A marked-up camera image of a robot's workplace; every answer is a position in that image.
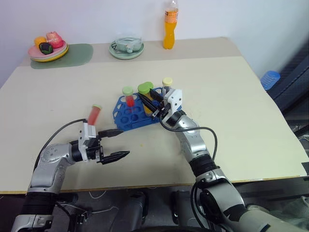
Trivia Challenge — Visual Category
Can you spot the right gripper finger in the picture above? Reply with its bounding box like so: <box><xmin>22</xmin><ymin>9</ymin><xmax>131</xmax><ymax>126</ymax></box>
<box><xmin>138</xmin><ymin>92</ymin><xmax>158</xmax><ymax>115</ymax></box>
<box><xmin>149</xmin><ymin>88</ymin><xmax>165</xmax><ymax>104</ymax></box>

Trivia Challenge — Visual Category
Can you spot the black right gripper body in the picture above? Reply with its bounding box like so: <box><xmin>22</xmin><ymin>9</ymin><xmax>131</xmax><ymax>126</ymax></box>
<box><xmin>151</xmin><ymin>100</ymin><xmax>171</xmax><ymax>120</ymax></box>

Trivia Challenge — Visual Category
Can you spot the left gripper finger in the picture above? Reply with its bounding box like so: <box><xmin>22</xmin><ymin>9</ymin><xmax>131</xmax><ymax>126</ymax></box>
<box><xmin>101</xmin><ymin>150</ymin><xmax>131</xmax><ymax>166</ymax></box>
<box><xmin>98</xmin><ymin>129</ymin><xmax>125</xmax><ymax>139</ymax></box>

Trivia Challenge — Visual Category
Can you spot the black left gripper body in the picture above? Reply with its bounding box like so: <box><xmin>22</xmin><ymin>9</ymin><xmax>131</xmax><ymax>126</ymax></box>
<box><xmin>86</xmin><ymin>131</ymin><xmax>106</xmax><ymax>165</ymax></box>

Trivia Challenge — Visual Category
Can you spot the yellow test tube green cap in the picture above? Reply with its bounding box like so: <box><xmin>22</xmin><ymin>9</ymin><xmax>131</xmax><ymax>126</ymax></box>
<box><xmin>137</xmin><ymin>82</ymin><xmax>155</xmax><ymax>116</ymax></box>

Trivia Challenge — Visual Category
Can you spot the test tube pale yellow cap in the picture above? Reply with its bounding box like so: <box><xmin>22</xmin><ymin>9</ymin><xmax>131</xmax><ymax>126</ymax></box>
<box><xmin>162</xmin><ymin>77</ymin><xmax>173</xmax><ymax>95</ymax></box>

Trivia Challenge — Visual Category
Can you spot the red test tube green cap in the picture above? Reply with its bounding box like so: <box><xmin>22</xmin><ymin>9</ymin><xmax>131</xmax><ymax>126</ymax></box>
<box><xmin>122</xmin><ymin>86</ymin><xmax>135</xmax><ymax>107</ymax></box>
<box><xmin>86</xmin><ymin>103</ymin><xmax>103</xmax><ymax>126</ymax></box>

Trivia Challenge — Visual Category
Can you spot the blue test tube rack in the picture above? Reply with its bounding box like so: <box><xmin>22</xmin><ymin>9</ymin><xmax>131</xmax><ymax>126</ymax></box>
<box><xmin>112</xmin><ymin>86</ymin><xmax>184</xmax><ymax>131</ymax></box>

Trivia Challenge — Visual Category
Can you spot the pale green plate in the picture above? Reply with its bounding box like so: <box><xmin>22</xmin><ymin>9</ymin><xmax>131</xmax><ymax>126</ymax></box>
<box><xmin>108</xmin><ymin>40</ymin><xmax>145</xmax><ymax>60</ymax></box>

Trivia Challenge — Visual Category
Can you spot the dark rounded robot leg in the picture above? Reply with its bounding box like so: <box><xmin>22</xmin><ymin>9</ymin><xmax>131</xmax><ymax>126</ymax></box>
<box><xmin>170</xmin><ymin>190</ymin><xmax>194</xmax><ymax>227</ymax></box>
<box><xmin>112</xmin><ymin>190</ymin><xmax>148</xmax><ymax>228</ymax></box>

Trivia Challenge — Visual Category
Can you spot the clear plastic container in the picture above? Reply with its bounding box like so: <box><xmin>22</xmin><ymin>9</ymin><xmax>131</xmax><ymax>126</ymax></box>
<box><xmin>112</xmin><ymin>35</ymin><xmax>142</xmax><ymax>53</ymax></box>

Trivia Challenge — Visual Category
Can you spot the orange drink bottle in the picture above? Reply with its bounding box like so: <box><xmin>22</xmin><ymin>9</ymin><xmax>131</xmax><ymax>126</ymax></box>
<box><xmin>162</xmin><ymin>0</ymin><xmax>180</xmax><ymax>50</ymax></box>

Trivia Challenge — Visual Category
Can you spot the green placemat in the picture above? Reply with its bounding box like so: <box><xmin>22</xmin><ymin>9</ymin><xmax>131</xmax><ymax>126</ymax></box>
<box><xmin>30</xmin><ymin>43</ymin><xmax>94</xmax><ymax>70</ymax></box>

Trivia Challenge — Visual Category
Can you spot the stack of plates with food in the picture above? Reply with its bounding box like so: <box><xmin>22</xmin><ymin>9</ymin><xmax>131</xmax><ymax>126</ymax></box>
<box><xmin>29</xmin><ymin>43</ymin><xmax>70</xmax><ymax>63</ymax></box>

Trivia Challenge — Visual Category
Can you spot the dark purple toy fruit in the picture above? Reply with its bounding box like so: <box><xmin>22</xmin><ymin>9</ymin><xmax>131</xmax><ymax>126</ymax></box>
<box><xmin>39</xmin><ymin>42</ymin><xmax>54</xmax><ymax>55</ymax></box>

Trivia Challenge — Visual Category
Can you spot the pink toy peach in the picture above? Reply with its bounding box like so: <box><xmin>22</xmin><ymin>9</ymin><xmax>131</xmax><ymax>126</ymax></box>
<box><xmin>45</xmin><ymin>31</ymin><xmax>64</xmax><ymax>49</ymax></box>

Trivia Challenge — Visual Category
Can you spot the pink plate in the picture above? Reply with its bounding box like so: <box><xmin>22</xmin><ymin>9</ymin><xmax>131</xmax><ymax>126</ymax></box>
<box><xmin>28</xmin><ymin>40</ymin><xmax>68</xmax><ymax>59</ymax></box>

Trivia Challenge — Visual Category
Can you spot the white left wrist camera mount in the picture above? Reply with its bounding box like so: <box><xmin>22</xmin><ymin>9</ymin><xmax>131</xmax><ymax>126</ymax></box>
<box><xmin>78</xmin><ymin>122</ymin><xmax>98</xmax><ymax>162</ymax></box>

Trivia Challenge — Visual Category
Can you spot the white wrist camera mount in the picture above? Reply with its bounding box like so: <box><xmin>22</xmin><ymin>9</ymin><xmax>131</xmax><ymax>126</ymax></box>
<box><xmin>160</xmin><ymin>89</ymin><xmax>183</xmax><ymax>122</ymax></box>
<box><xmin>78</xmin><ymin>122</ymin><xmax>98</xmax><ymax>162</ymax></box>

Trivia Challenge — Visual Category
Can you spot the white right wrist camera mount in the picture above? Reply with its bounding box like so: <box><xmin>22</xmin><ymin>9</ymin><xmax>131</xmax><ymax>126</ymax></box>
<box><xmin>160</xmin><ymin>89</ymin><xmax>183</xmax><ymax>122</ymax></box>

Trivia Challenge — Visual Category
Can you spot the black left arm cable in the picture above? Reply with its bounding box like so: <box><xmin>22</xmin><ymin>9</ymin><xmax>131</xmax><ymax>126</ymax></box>
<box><xmin>33</xmin><ymin>118</ymin><xmax>88</xmax><ymax>172</ymax></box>

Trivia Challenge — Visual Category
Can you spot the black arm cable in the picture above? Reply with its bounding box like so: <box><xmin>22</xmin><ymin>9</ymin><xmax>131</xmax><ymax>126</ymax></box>
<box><xmin>33</xmin><ymin>118</ymin><xmax>88</xmax><ymax>172</ymax></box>
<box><xmin>158</xmin><ymin>119</ymin><xmax>218</xmax><ymax>230</ymax></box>

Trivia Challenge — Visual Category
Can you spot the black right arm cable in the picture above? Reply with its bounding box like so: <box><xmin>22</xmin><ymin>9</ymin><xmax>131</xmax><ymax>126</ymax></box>
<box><xmin>158</xmin><ymin>119</ymin><xmax>218</xmax><ymax>230</ymax></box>

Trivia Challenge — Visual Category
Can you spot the thin white wire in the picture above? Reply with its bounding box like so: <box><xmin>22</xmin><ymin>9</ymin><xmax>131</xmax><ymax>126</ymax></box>
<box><xmin>89</xmin><ymin>204</ymin><xmax>117</xmax><ymax>214</ymax></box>

